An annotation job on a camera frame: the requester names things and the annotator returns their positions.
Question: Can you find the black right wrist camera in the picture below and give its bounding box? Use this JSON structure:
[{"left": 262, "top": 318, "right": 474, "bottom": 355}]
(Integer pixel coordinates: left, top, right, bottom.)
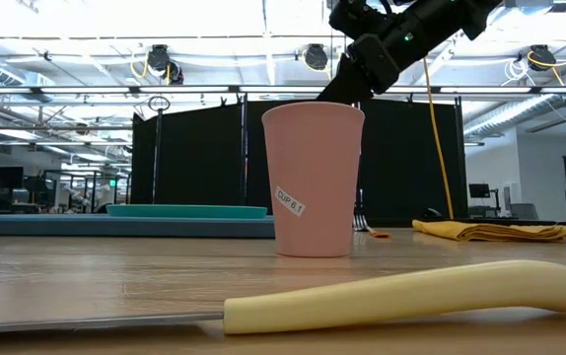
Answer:
[{"left": 329, "top": 0, "right": 397, "bottom": 39}]

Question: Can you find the table knife cream handle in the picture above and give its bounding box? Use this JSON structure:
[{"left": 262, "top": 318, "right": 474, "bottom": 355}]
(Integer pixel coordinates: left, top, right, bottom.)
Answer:
[{"left": 0, "top": 259, "right": 566, "bottom": 337}]

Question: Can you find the teal plastic plate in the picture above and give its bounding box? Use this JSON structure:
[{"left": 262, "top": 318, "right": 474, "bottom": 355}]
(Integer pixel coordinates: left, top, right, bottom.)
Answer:
[{"left": 106, "top": 204, "right": 268, "bottom": 220}]

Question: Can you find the blue plastic serving tray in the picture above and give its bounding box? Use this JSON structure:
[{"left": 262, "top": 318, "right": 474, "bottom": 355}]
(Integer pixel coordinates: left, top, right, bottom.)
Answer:
[{"left": 0, "top": 213, "right": 278, "bottom": 240}]

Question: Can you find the black ceiling cable reel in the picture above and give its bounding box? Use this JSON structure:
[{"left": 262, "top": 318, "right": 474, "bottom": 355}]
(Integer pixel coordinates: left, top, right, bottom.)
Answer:
[
  {"left": 304, "top": 42, "right": 329, "bottom": 71},
  {"left": 147, "top": 43, "right": 184, "bottom": 85},
  {"left": 527, "top": 43, "right": 558, "bottom": 73}
]

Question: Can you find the metal fork orange handle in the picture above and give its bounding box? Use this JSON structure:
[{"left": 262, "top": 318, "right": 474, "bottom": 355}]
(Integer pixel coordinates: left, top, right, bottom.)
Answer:
[{"left": 352, "top": 214, "right": 391, "bottom": 240}]

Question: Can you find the thin pole with ring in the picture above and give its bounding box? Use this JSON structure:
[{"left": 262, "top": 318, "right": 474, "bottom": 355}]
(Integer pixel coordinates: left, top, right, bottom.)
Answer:
[{"left": 147, "top": 95, "right": 172, "bottom": 206}]

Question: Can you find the black folding partition screen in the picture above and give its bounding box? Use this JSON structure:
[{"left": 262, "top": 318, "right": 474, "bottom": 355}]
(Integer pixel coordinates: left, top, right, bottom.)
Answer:
[{"left": 131, "top": 96, "right": 469, "bottom": 222}]

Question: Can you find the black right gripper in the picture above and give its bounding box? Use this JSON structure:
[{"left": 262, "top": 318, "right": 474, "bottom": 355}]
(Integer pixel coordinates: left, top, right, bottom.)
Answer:
[{"left": 317, "top": 9, "right": 442, "bottom": 105}]

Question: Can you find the pink plastic cup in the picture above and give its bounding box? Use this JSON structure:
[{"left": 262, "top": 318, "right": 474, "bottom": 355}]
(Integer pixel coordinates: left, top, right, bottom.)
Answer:
[{"left": 261, "top": 102, "right": 366, "bottom": 258}]

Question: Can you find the yellow hanging cable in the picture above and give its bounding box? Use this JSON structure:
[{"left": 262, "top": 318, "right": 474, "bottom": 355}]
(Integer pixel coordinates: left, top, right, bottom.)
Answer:
[{"left": 421, "top": 56, "right": 456, "bottom": 221}]

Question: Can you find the yellow cloth napkin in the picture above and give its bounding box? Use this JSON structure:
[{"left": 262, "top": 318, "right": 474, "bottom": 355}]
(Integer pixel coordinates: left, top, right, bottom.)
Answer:
[{"left": 411, "top": 219, "right": 566, "bottom": 243}]

